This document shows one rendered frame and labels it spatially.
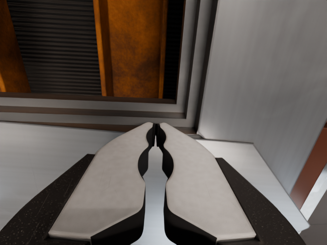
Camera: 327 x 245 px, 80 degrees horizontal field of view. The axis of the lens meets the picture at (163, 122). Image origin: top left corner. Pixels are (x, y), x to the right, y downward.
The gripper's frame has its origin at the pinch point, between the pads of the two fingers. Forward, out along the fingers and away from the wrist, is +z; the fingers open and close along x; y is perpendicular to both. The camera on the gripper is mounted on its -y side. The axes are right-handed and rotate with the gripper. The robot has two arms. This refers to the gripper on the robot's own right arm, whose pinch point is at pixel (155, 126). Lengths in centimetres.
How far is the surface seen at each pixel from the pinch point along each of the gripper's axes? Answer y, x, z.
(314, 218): 125, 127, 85
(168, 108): 0.0, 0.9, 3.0
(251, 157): 2.8, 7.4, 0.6
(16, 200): 8.1, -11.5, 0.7
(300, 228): 11.3, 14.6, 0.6
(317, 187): 23.0, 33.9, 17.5
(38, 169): 4.6, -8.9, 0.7
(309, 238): 150, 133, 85
